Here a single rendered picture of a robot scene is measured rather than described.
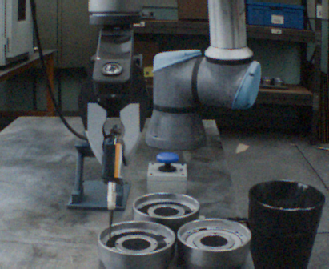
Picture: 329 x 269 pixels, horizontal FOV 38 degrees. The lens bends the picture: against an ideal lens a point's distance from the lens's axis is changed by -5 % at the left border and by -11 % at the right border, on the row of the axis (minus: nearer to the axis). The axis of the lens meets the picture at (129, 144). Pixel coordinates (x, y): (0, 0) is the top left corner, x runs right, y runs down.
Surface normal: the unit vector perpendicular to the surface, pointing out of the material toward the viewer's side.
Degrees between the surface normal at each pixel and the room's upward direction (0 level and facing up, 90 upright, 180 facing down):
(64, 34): 90
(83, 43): 90
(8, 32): 90
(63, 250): 0
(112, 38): 32
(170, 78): 89
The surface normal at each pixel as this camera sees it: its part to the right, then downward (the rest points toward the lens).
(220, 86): -0.48, 0.39
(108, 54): -0.03, -0.67
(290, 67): -0.09, 0.27
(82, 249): 0.00, -0.96
